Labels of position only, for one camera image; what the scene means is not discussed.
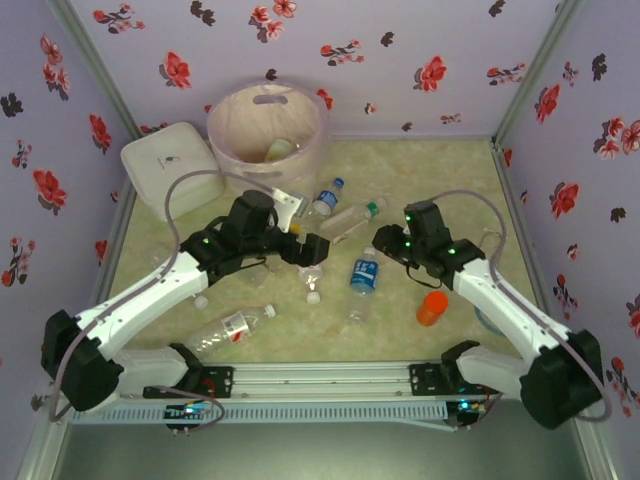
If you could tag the ribbed clear bottle red label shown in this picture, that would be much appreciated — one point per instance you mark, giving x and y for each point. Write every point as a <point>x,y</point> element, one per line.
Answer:
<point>310,280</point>

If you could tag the clear bottle large blue label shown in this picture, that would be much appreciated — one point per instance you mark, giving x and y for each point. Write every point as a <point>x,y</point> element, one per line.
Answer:
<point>364,277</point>

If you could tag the square clear bottle green collar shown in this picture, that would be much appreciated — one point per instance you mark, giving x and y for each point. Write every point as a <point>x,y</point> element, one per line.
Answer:
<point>350,216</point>

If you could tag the small bottle blue cap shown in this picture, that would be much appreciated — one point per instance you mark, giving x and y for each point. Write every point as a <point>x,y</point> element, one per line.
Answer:
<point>326,199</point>

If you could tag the orange cup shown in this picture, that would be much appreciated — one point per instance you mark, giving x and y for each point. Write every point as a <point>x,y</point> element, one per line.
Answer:
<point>432,307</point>

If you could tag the milky white bottle green logo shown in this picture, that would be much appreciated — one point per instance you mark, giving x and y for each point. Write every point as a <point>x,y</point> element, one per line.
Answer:
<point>279,150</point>

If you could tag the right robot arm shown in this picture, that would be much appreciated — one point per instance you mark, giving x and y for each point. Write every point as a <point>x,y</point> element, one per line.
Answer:
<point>500,300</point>

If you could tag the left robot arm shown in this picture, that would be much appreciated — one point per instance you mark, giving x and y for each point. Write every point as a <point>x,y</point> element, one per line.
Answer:
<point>140,300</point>

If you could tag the white bin with pink liner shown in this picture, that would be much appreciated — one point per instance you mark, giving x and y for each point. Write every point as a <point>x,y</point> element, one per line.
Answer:
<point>225,125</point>

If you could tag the clear bottle red white label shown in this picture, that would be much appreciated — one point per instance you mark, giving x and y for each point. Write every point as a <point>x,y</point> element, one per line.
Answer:
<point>201,301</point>

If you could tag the blue stethoscope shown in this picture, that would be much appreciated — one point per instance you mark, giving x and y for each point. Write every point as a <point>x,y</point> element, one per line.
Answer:
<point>482,318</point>

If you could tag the crushed clear bottle red label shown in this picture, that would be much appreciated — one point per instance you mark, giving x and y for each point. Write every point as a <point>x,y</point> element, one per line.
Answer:
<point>232,327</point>

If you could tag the white square plastic box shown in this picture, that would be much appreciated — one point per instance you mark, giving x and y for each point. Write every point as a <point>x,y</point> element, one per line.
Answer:
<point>170,165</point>

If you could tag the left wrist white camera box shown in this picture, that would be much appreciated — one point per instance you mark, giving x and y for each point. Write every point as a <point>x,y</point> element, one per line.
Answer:
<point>289,205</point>

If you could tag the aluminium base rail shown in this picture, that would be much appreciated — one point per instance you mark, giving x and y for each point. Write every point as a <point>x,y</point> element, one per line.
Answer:
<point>320,380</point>

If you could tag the aluminium frame post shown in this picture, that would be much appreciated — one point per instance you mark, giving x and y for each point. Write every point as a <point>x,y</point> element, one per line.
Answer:
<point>540,65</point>
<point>94,65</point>

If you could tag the aluminium frame leg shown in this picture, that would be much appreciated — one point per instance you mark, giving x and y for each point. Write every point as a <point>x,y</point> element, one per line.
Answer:
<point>37,450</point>
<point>600,455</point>

